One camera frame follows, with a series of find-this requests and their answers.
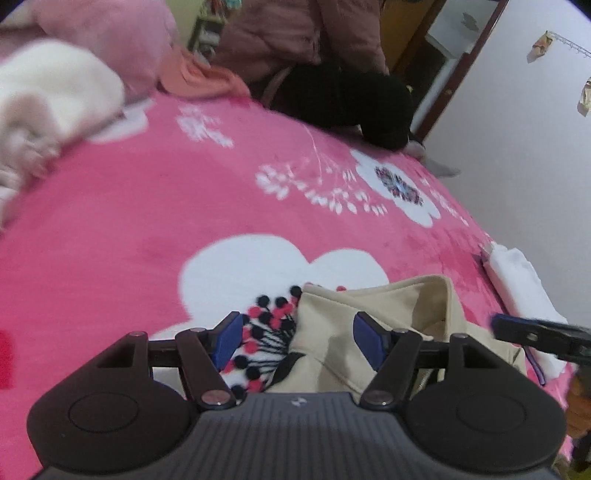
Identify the salmon orange cloth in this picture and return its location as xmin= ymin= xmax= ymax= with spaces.
xmin=158 ymin=45 xmax=250 ymax=100

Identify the pink floral bed blanket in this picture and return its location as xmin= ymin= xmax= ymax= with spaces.
xmin=1 ymin=95 xmax=567 ymax=479

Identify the beige zip-up jacket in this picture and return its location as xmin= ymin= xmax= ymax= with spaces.
xmin=267 ymin=275 xmax=526 ymax=399

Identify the person in mauve puffer coat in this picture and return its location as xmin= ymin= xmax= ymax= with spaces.
xmin=212 ymin=0 xmax=460 ymax=178

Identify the pink grey rolled duvet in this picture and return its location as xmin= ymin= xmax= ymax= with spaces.
xmin=32 ymin=0 xmax=178 ymax=100

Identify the folded white towel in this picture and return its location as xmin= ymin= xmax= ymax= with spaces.
xmin=482 ymin=242 xmax=568 ymax=388

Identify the operator right hand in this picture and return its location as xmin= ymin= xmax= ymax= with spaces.
xmin=566 ymin=376 xmax=591 ymax=440

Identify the cream fleece garment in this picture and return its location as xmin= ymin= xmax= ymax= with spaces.
xmin=1 ymin=39 xmax=125 ymax=192

